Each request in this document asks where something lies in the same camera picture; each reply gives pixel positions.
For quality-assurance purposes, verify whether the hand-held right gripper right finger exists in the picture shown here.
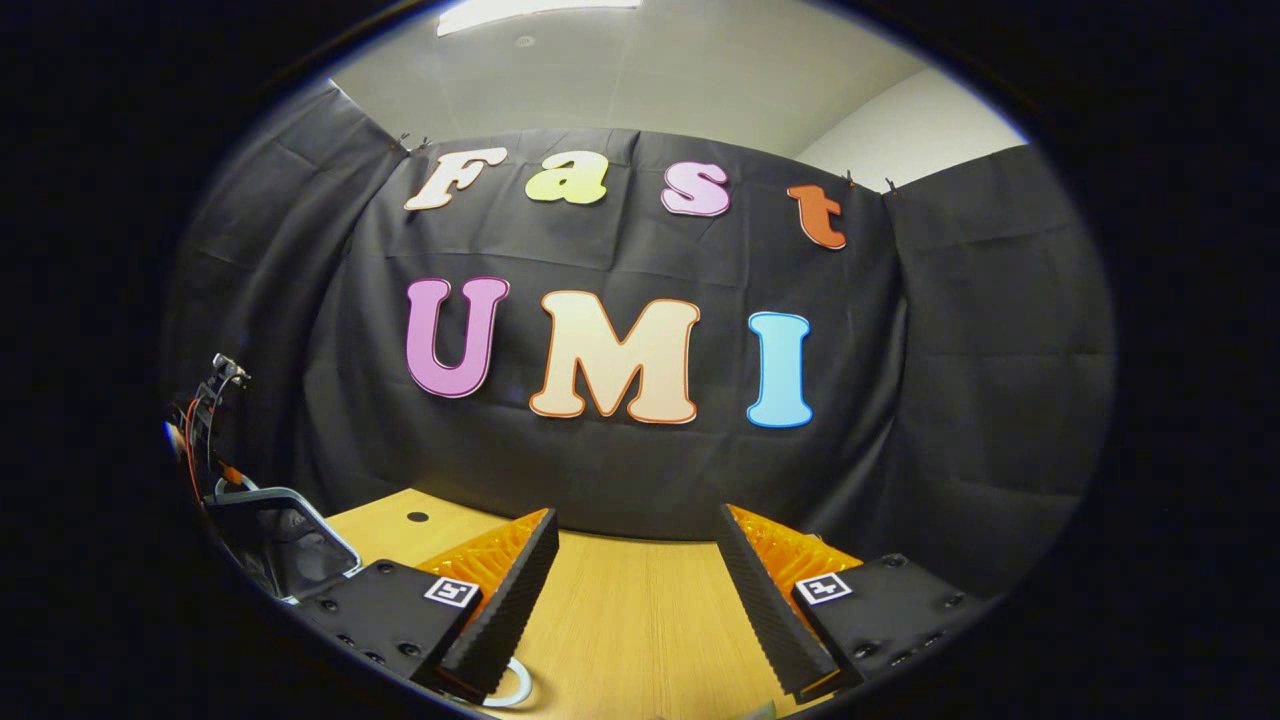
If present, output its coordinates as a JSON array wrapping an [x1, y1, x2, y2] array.
[[715, 502, 991, 704]]

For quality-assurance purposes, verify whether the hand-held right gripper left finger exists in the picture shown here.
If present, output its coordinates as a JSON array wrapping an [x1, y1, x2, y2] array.
[[298, 507, 561, 704]]

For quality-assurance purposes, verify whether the light blue bumpy suitcase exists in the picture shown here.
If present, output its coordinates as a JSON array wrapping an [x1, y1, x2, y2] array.
[[205, 487, 534, 709]]

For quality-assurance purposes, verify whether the black backdrop cloth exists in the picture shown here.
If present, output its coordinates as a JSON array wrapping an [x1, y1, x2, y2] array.
[[160, 80, 1118, 601]]

